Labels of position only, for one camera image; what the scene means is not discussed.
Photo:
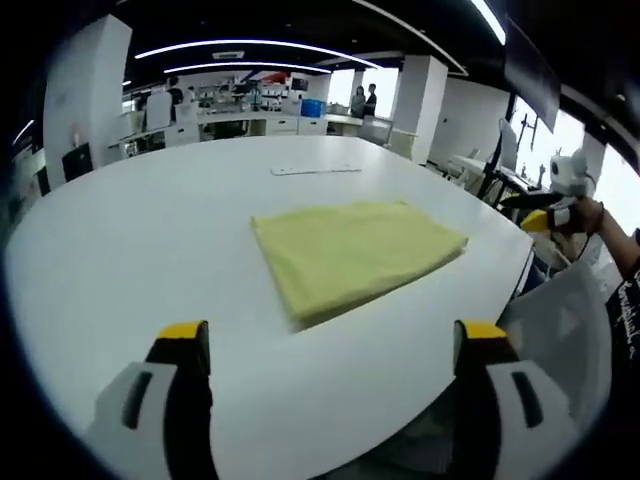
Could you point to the white ceiling light strip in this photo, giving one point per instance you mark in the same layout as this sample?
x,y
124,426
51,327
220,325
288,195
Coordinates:
x,y
250,42
250,64
489,17

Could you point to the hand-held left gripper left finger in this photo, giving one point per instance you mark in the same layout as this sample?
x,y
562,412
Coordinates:
x,y
150,415

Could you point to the blue crate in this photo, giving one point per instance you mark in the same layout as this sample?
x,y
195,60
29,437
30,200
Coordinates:
x,y
313,107

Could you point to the white lab counter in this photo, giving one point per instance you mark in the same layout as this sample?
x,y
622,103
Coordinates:
x,y
280,125

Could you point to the yellow blue grey garment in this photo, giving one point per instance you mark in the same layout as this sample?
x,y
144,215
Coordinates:
x,y
350,250

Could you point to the white template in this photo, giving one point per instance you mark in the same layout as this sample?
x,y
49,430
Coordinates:
x,y
315,169

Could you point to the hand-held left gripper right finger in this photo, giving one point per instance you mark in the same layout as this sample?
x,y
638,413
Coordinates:
x,y
500,415

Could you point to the black hanging monitor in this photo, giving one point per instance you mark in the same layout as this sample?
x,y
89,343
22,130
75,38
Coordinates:
x,y
530,75

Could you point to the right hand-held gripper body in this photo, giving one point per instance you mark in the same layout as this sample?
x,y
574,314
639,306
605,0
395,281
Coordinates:
x,y
569,172

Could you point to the person's dark printed shirt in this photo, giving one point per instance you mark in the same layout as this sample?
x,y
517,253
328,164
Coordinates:
x,y
625,320

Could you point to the person's right hand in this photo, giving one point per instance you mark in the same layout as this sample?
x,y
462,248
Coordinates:
x,y
584,216

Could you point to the white pillar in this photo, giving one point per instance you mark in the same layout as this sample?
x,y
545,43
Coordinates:
x,y
85,90
420,100

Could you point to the white chair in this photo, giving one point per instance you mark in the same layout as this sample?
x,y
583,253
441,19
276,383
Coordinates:
x,y
560,325

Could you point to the black cabinet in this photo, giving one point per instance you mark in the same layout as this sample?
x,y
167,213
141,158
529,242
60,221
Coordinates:
x,y
76,162

